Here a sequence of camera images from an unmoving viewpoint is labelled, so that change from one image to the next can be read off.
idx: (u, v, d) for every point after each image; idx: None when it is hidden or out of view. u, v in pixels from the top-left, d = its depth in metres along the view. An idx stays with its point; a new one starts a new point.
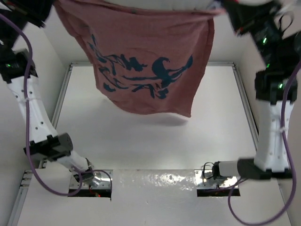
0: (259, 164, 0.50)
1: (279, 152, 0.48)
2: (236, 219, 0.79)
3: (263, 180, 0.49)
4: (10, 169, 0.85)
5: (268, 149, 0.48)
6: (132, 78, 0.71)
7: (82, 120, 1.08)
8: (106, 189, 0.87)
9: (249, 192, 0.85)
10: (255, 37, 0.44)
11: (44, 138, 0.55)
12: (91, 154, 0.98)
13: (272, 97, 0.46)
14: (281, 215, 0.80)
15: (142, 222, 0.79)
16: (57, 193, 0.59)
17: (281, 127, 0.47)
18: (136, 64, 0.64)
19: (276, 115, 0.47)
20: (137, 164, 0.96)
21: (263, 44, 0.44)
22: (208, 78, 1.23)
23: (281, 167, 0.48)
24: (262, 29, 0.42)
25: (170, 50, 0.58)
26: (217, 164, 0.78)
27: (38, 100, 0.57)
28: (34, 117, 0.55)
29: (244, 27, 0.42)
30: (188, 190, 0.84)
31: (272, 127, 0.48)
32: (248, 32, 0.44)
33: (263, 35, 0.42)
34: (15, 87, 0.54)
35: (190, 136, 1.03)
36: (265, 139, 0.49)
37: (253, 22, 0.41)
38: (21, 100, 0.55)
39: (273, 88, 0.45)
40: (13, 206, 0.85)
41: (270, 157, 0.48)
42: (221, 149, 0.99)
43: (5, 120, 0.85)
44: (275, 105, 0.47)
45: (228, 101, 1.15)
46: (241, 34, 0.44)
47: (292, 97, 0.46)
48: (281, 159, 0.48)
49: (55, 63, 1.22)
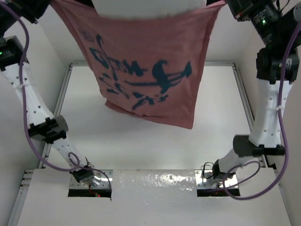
0: (253, 138, 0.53)
1: (273, 128, 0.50)
2: (237, 220, 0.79)
3: (255, 154, 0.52)
4: (10, 169, 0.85)
5: (264, 126, 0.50)
6: (133, 82, 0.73)
7: (82, 120, 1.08)
8: (106, 189, 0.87)
9: (250, 192, 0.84)
10: (254, 20, 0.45)
11: (43, 120, 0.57)
12: (91, 154, 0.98)
13: (272, 75, 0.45)
14: (281, 215, 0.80)
15: (142, 222, 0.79)
16: (56, 168, 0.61)
17: (278, 106, 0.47)
18: (137, 69, 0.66)
19: (274, 93, 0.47)
20: (137, 164, 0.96)
21: (263, 25, 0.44)
22: (208, 78, 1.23)
23: (273, 143, 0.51)
24: (261, 11, 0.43)
25: (169, 52, 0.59)
26: (217, 164, 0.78)
27: (35, 86, 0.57)
28: (31, 102, 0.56)
29: (244, 10, 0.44)
30: (188, 190, 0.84)
31: (269, 106, 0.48)
32: (247, 15, 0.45)
33: (262, 16, 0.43)
34: (10, 74, 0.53)
35: (190, 136, 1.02)
36: (260, 114, 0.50)
37: (252, 4, 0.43)
38: (17, 87, 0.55)
39: (273, 67, 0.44)
40: (13, 206, 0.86)
41: (265, 134, 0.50)
42: (221, 149, 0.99)
43: (6, 120, 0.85)
44: (273, 83, 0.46)
45: (228, 101, 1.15)
46: (241, 19, 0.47)
47: (292, 77, 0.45)
48: (274, 135, 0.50)
49: (56, 63, 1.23)
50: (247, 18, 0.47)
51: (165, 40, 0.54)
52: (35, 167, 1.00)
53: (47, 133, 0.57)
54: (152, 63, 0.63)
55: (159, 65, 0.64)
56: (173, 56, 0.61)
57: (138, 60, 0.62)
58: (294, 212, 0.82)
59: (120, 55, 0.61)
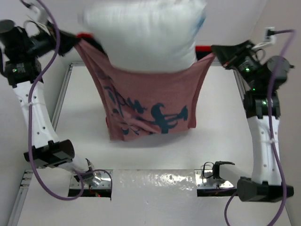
0: (256, 178, 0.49)
1: (273, 164, 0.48)
2: (237, 220, 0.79)
3: (262, 194, 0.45)
4: (10, 169, 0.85)
5: (262, 161, 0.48)
6: (136, 117, 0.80)
7: (82, 120, 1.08)
8: (106, 189, 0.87)
9: None
10: (240, 68, 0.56)
11: (45, 143, 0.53)
12: (91, 154, 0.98)
13: (259, 112, 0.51)
14: (281, 215, 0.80)
15: (142, 222, 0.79)
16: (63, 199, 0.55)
17: (271, 139, 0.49)
18: (138, 108, 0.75)
19: (264, 125, 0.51)
20: (137, 164, 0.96)
21: (247, 73, 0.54)
22: (208, 79, 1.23)
23: (276, 181, 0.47)
24: (243, 62, 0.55)
25: (169, 96, 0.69)
26: (217, 164, 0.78)
27: (42, 106, 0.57)
28: (36, 122, 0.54)
29: (230, 60, 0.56)
30: (188, 190, 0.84)
31: (263, 139, 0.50)
32: (232, 65, 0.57)
33: (245, 66, 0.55)
34: (19, 92, 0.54)
35: (190, 136, 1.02)
36: (257, 150, 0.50)
37: (235, 57, 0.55)
38: (25, 105, 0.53)
39: (258, 105, 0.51)
40: (13, 206, 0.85)
41: (265, 169, 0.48)
42: (221, 149, 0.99)
43: (6, 120, 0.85)
44: (262, 118, 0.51)
45: (228, 101, 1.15)
46: (228, 67, 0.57)
47: (276, 113, 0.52)
48: (275, 171, 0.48)
49: (56, 63, 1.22)
50: (234, 68, 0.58)
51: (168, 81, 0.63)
52: None
53: (50, 157, 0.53)
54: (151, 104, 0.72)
55: (158, 107, 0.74)
56: (171, 99, 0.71)
57: (139, 99, 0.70)
58: (294, 212, 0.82)
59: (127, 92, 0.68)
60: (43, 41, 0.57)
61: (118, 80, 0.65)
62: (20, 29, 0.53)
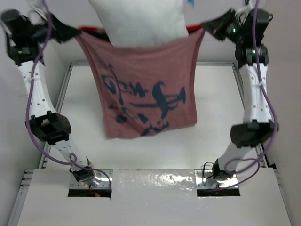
0: (247, 119, 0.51)
1: (261, 104, 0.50)
2: (237, 219, 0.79)
3: (252, 129, 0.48)
4: (10, 169, 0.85)
5: (252, 102, 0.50)
6: (137, 104, 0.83)
7: (82, 121, 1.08)
8: (106, 189, 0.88)
9: (251, 192, 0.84)
10: (228, 32, 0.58)
11: (43, 113, 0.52)
12: (91, 154, 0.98)
13: (249, 60, 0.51)
14: (281, 215, 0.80)
15: (142, 222, 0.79)
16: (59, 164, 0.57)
17: (259, 82, 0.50)
18: (140, 91, 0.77)
19: (253, 70, 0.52)
20: (137, 164, 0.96)
21: (234, 33, 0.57)
22: (208, 79, 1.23)
23: (264, 117, 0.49)
24: (230, 24, 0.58)
25: (167, 73, 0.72)
26: (216, 164, 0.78)
27: (44, 83, 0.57)
28: (37, 95, 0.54)
29: (218, 27, 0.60)
30: (188, 190, 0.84)
31: (252, 84, 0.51)
32: (222, 33, 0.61)
33: (232, 27, 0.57)
34: (24, 68, 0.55)
35: (190, 136, 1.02)
36: (248, 94, 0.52)
37: (221, 23, 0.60)
38: (27, 80, 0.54)
39: (249, 52, 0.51)
40: (13, 206, 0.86)
41: (254, 110, 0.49)
42: (221, 149, 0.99)
43: (7, 119, 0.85)
44: (251, 65, 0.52)
45: (228, 101, 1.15)
46: (217, 34, 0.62)
47: (265, 60, 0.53)
48: (264, 110, 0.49)
49: (56, 63, 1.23)
50: (223, 36, 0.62)
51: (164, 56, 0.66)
52: (35, 167, 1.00)
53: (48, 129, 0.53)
54: (152, 84, 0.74)
55: (158, 86, 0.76)
56: (170, 76, 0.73)
57: (141, 82, 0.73)
58: (294, 212, 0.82)
59: (125, 77, 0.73)
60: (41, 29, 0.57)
61: (117, 66, 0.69)
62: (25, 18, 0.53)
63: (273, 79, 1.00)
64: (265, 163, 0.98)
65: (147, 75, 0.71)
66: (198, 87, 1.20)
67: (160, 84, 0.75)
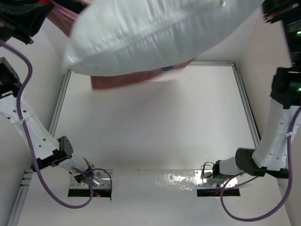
0: (257, 160, 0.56)
1: (279, 154, 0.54)
2: (237, 220, 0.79)
3: (257, 174, 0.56)
4: (10, 169, 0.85)
5: (269, 150, 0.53)
6: (134, 71, 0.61)
7: (82, 120, 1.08)
8: (106, 189, 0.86)
9: (250, 193, 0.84)
10: (289, 27, 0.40)
11: (49, 154, 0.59)
12: (91, 154, 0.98)
13: (287, 101, 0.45)
14: (281, 215, 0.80)
15: (142, 222, 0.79)
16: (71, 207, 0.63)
17: (288, 132, 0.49)
18: (143, 69, 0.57)
19: (288, 119, 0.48)
20: (137, 164, 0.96)
21: (296, 37, 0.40)
22: (208, 78, 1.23)
23: (276, 166, 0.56)
24: (297, 20, 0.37)
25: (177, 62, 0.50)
26: (217, 164, 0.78)
27: (35, 117, 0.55)
28: (35, 136, 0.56)
29: (279, 12, 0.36)
30: (188, 190, 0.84)
31: (279, 130, 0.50)
32: (280, 19, 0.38)
33: (298, 27, 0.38)
34: (6, 109, 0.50)
35: (190, 136, 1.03)
36: (267, 138, 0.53)
37: (291, 7, 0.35)
38: (16, 122, 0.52)
39: (290, 91, 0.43)
40: (13, 206, 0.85)
41: (269, 157, 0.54)
42: (221, 149, 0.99)
43: (7, 119, 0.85)
44: (288, 108, 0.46)
45: (228, 101, 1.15)
46: (273, 21, 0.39)
47: None
48: (279, 159, 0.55)
49: (56, 63, 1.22)
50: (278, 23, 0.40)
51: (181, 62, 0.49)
52: None
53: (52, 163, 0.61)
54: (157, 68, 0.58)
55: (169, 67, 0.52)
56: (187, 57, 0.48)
57: (145, 64, 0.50)
58: (293, 212, 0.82)
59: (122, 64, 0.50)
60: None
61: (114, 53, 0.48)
62: None
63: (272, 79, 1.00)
64: None
65: (149, 66, 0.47)
66: (198, 86, 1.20)
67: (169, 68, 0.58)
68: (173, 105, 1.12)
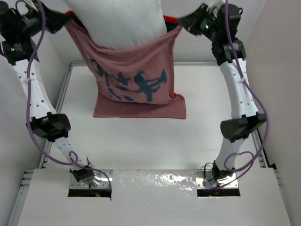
0: (236, 115, 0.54)
1: (247, 99, 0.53)
2: (236, 220, 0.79)
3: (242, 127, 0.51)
4: (10, 169, 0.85)
5: (238, 98, 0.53)
6: (122, 86, 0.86)
7: (82, 121, 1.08)
8: (106, 189, 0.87)
9: (251, 192, 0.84)
10: (201, 28, 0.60)
11: (44, 116, 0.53)
12: (90, 154, 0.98)
13: (228, 56, 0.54)
14: (281, 216, 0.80)
15: (142, 222, 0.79)
16: (59, 164, 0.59)
17: (241, 77, 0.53)
18: (122, 79, 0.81)
19: (234, 68, 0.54)
20: (137, 164, 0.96)
21: (208, 29, 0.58)
22: (208, 78, 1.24)
23: (251, 111, 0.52)
24: (203, 21, 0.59)
25: (146, 64, 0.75)
26: (215, 165, 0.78)
27: (40, 82, 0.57)
28: (35, 95, 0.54)
29: (192, 24, 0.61)
30: (188, 190, 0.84)
31: (235, 80, 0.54)
32: (196, 28, 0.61)
33: (205, 24, 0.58)
34: (19, 69, 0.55)
35: (189, 135, 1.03)
36: (232, 90, 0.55)
37: (196, 20, 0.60)
38: (24, 81, 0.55)
39: (226, 49, 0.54)
40: (13, 206, 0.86)
41: (241, 105, 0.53)
42: (221, 148, 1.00)
43: (7, 120, 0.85)
44: (232, 62, 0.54)
45: (228, 101, 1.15)
46: (194, 30, 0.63)
47: (242, 55, 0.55)
48: (250, 104, 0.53)
49: (56, 63, 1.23)
50: (198, 31, 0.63)
51: (150, 66, 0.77)
52: (34, 167, 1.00)
53: (48, 128, 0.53)
54: (133, 75, 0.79)
55: (139, 75, 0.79)
56: (146, 65, 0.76)
57: (123, 72, 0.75)
58: (293, 212, 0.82)
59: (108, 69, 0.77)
60: (35, 19, 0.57)
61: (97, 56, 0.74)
62: (14, 12, 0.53)
63: (273, 80, 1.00)
64: (265, 163, 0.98)
65: (127, 65, 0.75)
66: (198, 86, 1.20)
67: (140, 73, 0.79)
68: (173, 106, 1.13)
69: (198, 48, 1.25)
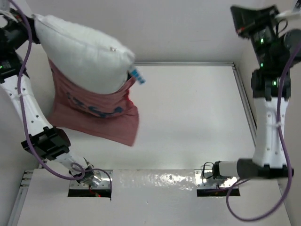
0: (258, 160, 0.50)
1: (276, 147, 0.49)
2: (236, 220, 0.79)
3: (262, 176, 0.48)
4: (9, 169, 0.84)
5: (266, 144, 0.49)
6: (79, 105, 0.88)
7: None
8: (106, 189, 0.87)
9: (250, 191, 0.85)
10: (254, 37, 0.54)
11: (40, 131, 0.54)
12: (90, 155, 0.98)
13: (267, 93, 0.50)
14: (281, 216, 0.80)
15: (142, 222, 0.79)
16: (60, 177, 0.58)
17: (277, 122, 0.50)
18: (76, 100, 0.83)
19: (272, 109, 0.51)
20: (136, 164, 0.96)
21: (260, 44, 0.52)
22: (208, 78, 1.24)
23: (278, 163, 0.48)
24: (260, 31, 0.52)
25: (83, 97, 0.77)
26: (217, 164, 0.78)
27: (32, 96, 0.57)
28: (29, 111, 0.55)
29: (246, 26, 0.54)
30: (188, 190, 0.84)
31: (269, 122, 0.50)
32: (247, 33, 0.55)
33: (261, 36, 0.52)
34: (8, 85, 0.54)
35: (189, 136, 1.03)
36: (261, 133, 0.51)
37: (253, 23, 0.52)
38: (15, 97, 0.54)
39: (267, 85, 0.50)
40: (13, 206, 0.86)
41: (268, 153, 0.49)
42: (220, 149, 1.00)
43: (6, 119, 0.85)
44: (270, 100, 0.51)
45: (227, 100, 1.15)
46: (241, 34, 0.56)
47: (286, 95, 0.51)
48: (279, 154, 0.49)
49: None
50: (248, 36, 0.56)
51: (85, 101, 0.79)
52: (34, 167, 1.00)
53: (46, 143, 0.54)
54: (89, 102, 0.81)
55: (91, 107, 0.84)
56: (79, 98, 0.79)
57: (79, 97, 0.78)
58: (293, 212, 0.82)
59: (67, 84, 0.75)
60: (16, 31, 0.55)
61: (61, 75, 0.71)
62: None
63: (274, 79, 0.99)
64: None
65: (76, 91, 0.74)
66: (197, 86, 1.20)
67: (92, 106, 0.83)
68: (172, 105, 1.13)
69: (197, 48, 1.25)
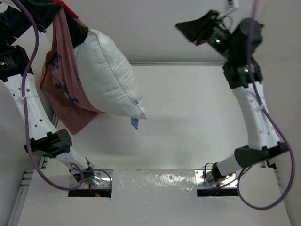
0: (254, 144, 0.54)
1: (267, 128, 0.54)
2: (236, 220, 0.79)
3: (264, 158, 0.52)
4: (9, 169, 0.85)
5: (257, 127, 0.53)
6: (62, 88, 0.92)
7: None
8: (106, 189, 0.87)
9: (250, 191, 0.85)
10: (209, 41, 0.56)
11: (43, 135, 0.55)
12: (90, 155, 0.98)
13: (243, 80, 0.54)
14: (281, 215, 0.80)
15: (142, 222, 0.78)
16: (51, 184, 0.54)
17: (260, 105, 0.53)
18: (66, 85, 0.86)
19: (251, 93, 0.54)
20: (137, 164, 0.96)
21: (218, 44, 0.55)
22: (208, 78, 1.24)
23: (273, 142, 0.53)
24: (212, 34, 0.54)
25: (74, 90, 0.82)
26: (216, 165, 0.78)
27: (36, 99, 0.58)
28: (33, 115, 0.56)
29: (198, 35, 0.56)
30: (188, 190, 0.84)
31: (254, 107, 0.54)
32: (202, 40, 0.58)
33: (215, 37, 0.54)
34: (11, 85, 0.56)
35: (189, 136, 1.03)
36: (250, 119, 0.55)
37: (203, 30, 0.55)
38: (19, 99, 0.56)
39: (241, 74, 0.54)
40: (13, 206, 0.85)
41: (262, 135, 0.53)
42: (221, 149, 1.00)
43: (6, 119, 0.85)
44: (248, 86, 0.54)
45: (227, 100, 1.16)
46: (198, 43, 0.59)
47: (259, 78, 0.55)
48: (271, 133, 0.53)
49: None
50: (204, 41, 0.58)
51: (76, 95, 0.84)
52: None
53: (50, 147, 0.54)
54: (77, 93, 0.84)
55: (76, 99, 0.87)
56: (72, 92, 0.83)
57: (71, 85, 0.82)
58: (293, 212, 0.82)
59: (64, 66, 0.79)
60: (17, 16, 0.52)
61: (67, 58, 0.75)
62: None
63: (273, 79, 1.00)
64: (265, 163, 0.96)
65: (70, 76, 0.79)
66: (197, 86, 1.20)
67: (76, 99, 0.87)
68: (172, 105, 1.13)
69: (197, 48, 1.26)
